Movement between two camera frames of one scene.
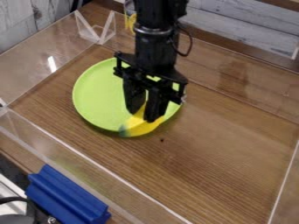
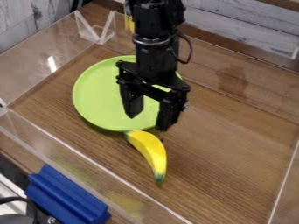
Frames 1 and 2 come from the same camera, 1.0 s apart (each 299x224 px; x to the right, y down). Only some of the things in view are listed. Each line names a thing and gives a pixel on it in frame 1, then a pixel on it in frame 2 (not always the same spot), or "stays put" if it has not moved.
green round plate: x=99 y=97 stays put
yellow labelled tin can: x=130 y=22 stays put
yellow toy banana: x=138 y=126 -> x=154 y=150
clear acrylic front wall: x=28 y=148 stays put
